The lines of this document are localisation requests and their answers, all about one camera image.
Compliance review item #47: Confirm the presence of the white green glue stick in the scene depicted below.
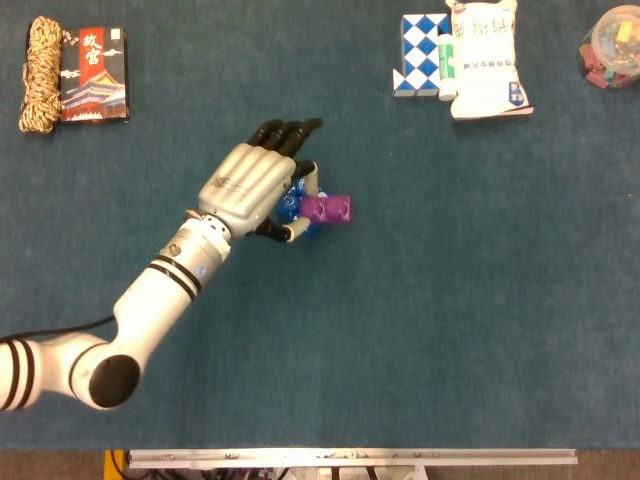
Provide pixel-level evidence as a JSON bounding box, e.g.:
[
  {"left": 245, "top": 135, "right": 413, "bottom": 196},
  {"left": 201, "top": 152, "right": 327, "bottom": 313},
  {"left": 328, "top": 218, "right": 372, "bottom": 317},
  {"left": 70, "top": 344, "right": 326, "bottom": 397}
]
[{"left": 437, "top": 33, "right": 459, "bottom": 101}]

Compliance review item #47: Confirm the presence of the clear jar of coloured pieces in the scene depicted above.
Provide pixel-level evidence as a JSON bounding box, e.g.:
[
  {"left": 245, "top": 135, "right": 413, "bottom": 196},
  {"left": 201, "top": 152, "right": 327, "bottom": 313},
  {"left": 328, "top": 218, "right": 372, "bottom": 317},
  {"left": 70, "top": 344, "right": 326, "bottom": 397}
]
[{"left": 578, "top": 5, "right": 640, "bottom": 90}]

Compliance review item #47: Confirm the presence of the white snack bag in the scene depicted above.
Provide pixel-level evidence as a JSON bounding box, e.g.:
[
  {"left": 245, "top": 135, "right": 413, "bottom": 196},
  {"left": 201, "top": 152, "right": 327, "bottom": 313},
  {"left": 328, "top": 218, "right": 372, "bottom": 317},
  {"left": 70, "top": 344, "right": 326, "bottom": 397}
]
[{"left": 444, "top": 0, "right": 535, "bottom": 121}]

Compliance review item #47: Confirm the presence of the black red card box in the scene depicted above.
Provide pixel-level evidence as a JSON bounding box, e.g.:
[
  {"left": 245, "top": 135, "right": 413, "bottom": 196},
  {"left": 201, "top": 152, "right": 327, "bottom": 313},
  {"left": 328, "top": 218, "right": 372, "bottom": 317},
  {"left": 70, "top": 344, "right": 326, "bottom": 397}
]
[{"left": 59, "top": 26, "right": 131, "bottom": 123}]

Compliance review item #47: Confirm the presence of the blue toy brick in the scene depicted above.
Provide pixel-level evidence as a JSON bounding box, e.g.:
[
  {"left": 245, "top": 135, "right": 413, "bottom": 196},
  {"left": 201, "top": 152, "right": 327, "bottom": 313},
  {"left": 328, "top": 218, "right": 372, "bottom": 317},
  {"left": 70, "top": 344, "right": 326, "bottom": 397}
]
[{"left": 276, "top": 174, "right": 329, "bottom": 239}]

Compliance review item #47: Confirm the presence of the tan braided rope bundle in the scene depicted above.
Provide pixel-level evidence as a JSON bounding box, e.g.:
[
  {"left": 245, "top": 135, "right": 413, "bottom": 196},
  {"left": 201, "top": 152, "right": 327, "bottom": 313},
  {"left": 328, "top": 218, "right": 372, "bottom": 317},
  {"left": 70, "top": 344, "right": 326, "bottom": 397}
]
[{"left": 18, "top": 15, "right": 64, "bottom": 134}]

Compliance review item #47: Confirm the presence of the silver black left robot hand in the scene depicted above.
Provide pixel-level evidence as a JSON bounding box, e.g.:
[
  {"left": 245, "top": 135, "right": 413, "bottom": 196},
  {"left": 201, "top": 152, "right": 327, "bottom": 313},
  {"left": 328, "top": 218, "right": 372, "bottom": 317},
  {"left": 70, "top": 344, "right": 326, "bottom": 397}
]
[{"left": 197, "top": 117, "right": 324, "bottom": 244}]

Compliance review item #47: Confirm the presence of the aluminium profile rail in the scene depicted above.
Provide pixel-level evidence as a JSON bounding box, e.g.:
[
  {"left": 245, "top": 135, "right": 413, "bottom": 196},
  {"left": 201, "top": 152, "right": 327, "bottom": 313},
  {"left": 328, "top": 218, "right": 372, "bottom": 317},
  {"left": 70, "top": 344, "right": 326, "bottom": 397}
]
[{"left": 124, "top": 448, "right": 579, "bottom": 470}]

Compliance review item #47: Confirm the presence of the blue white snake cube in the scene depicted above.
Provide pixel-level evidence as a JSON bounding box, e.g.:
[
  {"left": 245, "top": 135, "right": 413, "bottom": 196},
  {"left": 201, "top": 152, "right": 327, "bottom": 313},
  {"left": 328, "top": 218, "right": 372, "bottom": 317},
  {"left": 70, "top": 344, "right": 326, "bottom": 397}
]
[{"left": 392, "top": 13, "right": 454, "bottom": 98}]

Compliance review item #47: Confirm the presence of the purple toy brick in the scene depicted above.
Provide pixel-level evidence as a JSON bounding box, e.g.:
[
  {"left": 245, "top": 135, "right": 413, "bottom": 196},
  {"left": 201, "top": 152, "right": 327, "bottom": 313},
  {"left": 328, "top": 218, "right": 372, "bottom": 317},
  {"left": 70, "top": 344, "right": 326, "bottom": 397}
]
[{"left": 298, "top": 194, "right": 353, "bottom": 225}]

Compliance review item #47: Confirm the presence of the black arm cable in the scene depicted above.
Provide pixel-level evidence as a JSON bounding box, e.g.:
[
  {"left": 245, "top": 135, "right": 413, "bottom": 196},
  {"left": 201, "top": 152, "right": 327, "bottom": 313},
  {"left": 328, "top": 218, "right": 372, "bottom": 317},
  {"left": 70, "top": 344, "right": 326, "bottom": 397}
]
[{"left": 0, "top": 314, "right": 117, "bottom": 344}]

